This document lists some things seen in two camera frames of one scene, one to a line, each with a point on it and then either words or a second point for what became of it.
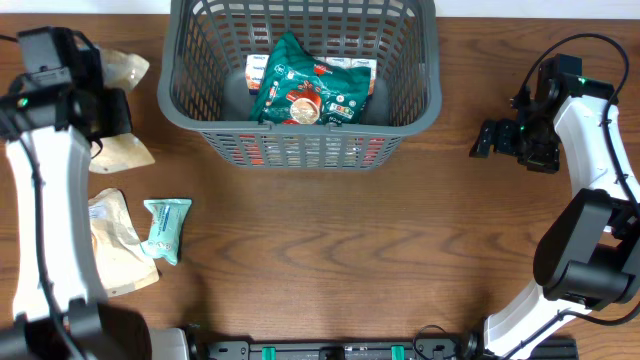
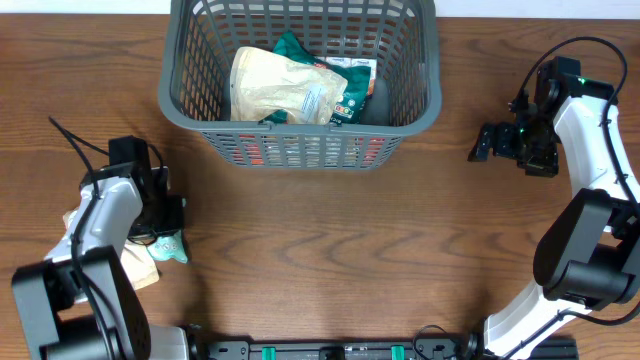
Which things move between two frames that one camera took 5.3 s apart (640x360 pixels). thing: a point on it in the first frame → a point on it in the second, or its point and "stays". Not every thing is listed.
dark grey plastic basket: x=203 y=77 stays
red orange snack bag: x=269 y=150 stays
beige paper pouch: x=123 y=151 → x=265 y=87
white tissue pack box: x=255 y=66 stays
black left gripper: x=121 y=103 → x=176 y=219
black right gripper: x=503 y=138 stays
